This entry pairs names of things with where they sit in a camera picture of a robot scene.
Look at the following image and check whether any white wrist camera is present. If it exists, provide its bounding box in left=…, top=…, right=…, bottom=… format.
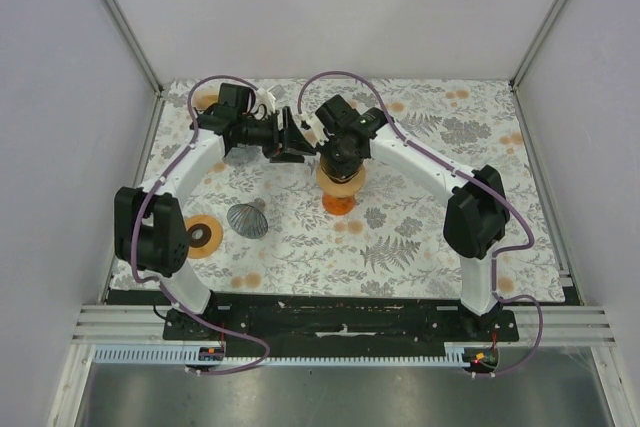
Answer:
left=299, top=113, right=329, bottom=148
left=255, top=84, right=285, bottom=116

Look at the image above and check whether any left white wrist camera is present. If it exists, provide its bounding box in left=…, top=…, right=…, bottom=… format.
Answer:
left=255, top=84, right=285, bottom=116

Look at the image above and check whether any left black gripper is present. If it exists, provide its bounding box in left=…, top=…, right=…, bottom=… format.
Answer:
left=238, top=108, right=317, bottom=165

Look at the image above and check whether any coffee filter package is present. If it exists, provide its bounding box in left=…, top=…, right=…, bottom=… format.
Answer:
left=192, top=89, right=219, bottom=112

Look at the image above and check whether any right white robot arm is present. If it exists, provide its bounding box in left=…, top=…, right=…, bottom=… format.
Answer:
left=303, top=95, right=510, bottom=341

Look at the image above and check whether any purple cable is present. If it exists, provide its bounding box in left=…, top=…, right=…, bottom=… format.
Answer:
left=297, top=69, right=545, bottom=379
left=130, top=75, right=274, bottom=377

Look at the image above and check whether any aluminium frame rail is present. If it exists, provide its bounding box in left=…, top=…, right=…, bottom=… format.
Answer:
left=72, top=305, right=616, bottom=347

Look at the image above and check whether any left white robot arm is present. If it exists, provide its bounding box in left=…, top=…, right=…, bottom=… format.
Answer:
left=114, top=75, right=316, bottom=340

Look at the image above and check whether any grey glass dripper cone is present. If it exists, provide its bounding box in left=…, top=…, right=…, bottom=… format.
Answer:
left=227, top=198, right=269, bottom=239

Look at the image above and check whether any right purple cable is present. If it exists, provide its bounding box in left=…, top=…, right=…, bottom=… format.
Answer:
left=297, top=69, right=545, bottom=379

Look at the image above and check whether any white slotted cable duct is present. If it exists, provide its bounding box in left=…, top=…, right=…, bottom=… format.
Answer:
left=93, top=344, right=488, bottom=367

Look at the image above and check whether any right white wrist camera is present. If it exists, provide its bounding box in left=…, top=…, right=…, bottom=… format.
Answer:
left=299, top=113, right=329, bottom=148

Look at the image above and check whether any orange glass carafe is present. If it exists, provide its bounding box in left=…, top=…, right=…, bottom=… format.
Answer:
left=322, top=193, right=356, bottom=216

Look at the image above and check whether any black mounting base plate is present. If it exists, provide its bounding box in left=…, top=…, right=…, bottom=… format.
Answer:
left=162, top=294, right=519, bottom=356

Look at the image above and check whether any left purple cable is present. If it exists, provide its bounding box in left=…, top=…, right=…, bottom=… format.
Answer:
left=130, top=75, right=274, bottom=377

